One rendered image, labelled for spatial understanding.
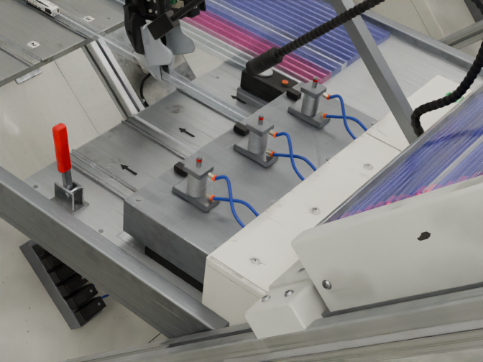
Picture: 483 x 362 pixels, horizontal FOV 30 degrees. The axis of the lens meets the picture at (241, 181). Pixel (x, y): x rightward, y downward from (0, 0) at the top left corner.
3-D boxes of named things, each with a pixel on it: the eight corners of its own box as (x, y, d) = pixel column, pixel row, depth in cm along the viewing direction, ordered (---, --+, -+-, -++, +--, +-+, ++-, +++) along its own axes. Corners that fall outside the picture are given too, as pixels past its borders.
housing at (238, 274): (195, 345, 100) (205, 255, 91) (415, 153, 131) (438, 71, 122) (252, 386, 96) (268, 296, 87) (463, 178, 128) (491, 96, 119)
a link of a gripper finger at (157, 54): (169, 93, 124) (163, 29, 119) (139, 85, 127) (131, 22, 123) (185, 86, 126) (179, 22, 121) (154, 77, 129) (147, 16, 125)
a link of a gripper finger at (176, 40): (192, 82, 127) (181, 21, 122) (161, 74, 130) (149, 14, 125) (205, 72, 129) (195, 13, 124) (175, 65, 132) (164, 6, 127)
